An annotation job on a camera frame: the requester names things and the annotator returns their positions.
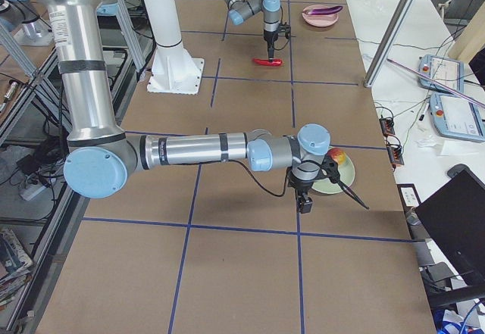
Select black computer mouse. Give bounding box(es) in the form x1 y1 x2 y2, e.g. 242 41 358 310
446 164 469 179

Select red chili pepper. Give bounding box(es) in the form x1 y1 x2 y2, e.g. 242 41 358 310
252 58 283 67

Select teach pendant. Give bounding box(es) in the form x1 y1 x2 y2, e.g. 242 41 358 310
418 55 465 92
430 92 484 142

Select purple eggplant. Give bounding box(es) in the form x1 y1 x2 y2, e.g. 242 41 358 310
302 5 343 16

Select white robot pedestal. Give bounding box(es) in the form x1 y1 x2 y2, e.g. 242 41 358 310
143 0 205 95

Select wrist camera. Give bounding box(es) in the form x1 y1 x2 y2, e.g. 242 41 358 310
297 195 313 214
278 23 291 39

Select black laptop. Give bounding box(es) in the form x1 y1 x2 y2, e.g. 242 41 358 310
416 169 484 285

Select stack of books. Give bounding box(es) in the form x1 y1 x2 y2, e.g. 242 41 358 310
1 226 33 310

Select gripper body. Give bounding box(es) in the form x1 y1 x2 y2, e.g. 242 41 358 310
286 167 322 198
264 23 278 48

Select upper teach pendant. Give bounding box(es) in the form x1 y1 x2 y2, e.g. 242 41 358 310
418 55 465 92

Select white power strip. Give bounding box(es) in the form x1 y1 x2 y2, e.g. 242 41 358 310
19 182 47 201

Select aluminium frame post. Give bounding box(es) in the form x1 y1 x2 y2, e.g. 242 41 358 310
364 0 415 88

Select lower teach pendant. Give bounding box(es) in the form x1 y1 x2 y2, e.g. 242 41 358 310
430 92 484 142

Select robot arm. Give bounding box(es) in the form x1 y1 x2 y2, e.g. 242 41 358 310
224 0 284 66
38 0 330 201

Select orange terminal block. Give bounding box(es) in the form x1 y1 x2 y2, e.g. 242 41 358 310
379 117 405 169

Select green plate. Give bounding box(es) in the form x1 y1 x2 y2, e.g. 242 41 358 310
311 155 356 195

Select brown paper table cover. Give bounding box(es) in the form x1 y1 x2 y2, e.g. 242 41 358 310
37 0 434 333

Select red green pomegranate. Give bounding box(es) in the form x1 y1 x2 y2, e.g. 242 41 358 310
327 147 348 166

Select pink plate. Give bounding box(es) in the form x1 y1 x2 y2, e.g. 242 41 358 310
302 13 339 27

